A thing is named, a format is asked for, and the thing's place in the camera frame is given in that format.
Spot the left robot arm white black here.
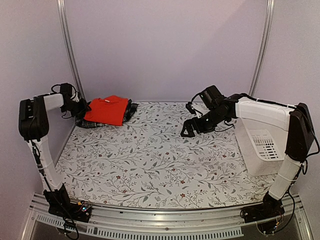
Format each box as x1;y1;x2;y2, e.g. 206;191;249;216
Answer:
18;83;91;217

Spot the black white plaid skirt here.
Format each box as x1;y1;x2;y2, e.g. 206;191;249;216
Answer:
74;95;139;129

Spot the white plastic laundry bin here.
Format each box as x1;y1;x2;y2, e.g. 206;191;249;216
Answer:
235;118;288;177

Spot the left aluminium frame post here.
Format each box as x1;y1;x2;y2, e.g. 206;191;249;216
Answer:
56;0;86;99

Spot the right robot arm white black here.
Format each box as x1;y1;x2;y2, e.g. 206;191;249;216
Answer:
180;85;318;218

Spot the right aluminium frame post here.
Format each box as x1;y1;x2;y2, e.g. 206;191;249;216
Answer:
248;0;275;97

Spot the front aluminium rail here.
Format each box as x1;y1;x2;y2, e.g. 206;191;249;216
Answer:
21;193;315;240

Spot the floral patterned table cloth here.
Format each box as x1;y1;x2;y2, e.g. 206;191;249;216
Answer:
55;102;275;209

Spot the red garment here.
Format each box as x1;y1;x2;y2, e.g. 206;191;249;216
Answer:
84;95;129;126

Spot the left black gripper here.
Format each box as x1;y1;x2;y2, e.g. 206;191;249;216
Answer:
60;97;92;117

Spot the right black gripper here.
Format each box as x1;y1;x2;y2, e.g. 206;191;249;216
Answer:
180;108;227;138

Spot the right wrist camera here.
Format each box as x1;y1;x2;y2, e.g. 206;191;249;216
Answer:
185;102;203;119

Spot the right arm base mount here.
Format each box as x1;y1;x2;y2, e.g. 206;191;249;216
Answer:
240;200;285;223

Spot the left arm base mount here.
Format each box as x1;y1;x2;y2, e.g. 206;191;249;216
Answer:
48;199;92;223

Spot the aluminium frame post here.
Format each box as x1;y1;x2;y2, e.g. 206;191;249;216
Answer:
248;0;275;97
56;0;86;99

